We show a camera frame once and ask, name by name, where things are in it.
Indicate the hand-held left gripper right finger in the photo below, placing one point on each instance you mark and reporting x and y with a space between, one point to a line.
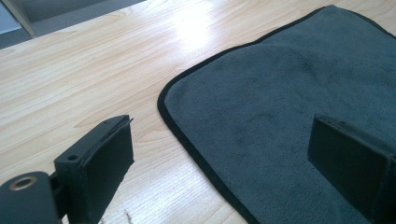
351 161

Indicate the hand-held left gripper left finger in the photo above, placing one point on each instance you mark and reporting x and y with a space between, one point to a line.
99 168

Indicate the beige furniture leg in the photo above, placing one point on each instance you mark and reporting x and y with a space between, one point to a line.
22 17

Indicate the yellow and grey microfibre cloth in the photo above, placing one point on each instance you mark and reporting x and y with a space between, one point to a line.
264 93

